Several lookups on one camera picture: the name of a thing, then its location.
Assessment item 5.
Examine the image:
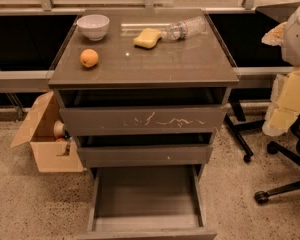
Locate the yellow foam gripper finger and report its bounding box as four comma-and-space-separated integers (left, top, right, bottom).
262, 68, 300, 136
261, 22, 286, 46

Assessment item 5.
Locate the orange fruit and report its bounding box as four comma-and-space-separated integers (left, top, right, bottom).
80, 49, 99, 68

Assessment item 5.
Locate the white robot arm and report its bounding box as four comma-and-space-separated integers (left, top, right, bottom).
261, 6, 300, 136

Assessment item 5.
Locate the grey drawer cabinet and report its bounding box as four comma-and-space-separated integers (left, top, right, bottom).
47, 7, 240, 240

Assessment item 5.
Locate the grey bottom drawer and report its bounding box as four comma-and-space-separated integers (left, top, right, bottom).
78, 165, 216, 240

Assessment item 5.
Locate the grey drawer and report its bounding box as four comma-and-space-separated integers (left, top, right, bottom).
78, 133, 212, 167
60, 88, 225, 136
78, 165, 216, 240

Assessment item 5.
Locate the grey middle drawer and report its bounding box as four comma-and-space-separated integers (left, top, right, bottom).
78, 133, 212, 167

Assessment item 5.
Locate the grey top drawer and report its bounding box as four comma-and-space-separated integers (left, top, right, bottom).
60, 88, 225, 136

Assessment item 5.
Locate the black office chair base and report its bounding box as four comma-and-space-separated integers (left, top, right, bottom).
254, 105, 300, 205

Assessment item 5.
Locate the clear plastic water bottle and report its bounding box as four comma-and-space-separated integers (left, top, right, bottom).
162, 16, 206, 41

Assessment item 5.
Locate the yellow sponge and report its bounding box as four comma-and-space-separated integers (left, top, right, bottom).
133, 28, 162, 49

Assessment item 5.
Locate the white ceramic bowl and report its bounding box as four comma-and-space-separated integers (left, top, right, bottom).
76, 14, 110, 41

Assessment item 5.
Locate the white cup in box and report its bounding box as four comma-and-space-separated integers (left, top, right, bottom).
53, 120, 65, 139

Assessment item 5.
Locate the open cardboard box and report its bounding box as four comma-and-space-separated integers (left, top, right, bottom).
11, 91, 83, 173

